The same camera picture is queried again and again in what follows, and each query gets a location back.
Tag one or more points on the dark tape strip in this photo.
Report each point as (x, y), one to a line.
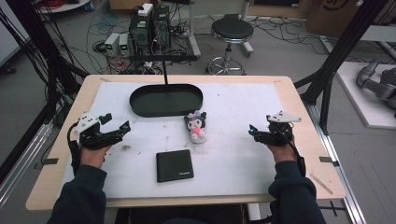
(327, 160)
(49, 161)

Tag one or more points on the grey power supply unit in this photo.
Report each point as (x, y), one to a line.
(124, 44)
(112, 43)

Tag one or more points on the person's right hand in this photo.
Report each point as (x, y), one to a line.
(282, 154)

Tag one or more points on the black oval tray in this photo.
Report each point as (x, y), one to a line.
(155, 102)

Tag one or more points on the black computer tower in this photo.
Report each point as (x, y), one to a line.
(162, 28)
(140, 32)

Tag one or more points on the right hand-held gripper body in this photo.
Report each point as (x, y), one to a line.
(278, 135)

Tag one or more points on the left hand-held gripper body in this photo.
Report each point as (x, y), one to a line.
(90, 137)

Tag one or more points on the aluminium rail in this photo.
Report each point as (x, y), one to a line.
(339, 174)
(21, 161)

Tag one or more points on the thin wooden stick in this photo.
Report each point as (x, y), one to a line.
(321, 184)

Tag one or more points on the white floor board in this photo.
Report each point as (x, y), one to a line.
(358, 102)

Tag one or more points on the white table mat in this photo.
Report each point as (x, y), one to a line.
(233, 155)

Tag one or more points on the black round stool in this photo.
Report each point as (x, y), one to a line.
(232, 30)

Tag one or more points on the person's left hand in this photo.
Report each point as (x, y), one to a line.
(92, 157)

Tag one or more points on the black-haired plush doll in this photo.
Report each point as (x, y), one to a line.
(196, 126)

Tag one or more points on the black camera stand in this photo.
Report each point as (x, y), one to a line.
(163, 58)

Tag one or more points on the cardboard box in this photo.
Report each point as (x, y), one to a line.
(333, 17)

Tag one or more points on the black frame post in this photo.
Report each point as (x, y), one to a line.
(336, 56)

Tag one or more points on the black wallet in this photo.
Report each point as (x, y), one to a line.
(174, 165)

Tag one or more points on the white box on tower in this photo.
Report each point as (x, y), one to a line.
(145, 9)

